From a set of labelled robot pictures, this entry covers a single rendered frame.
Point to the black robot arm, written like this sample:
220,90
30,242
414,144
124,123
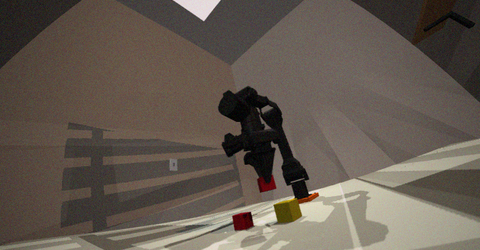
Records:
242,107

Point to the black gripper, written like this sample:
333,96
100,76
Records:
262,154

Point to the olive yellow cube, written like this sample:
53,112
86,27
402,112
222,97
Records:
287,211

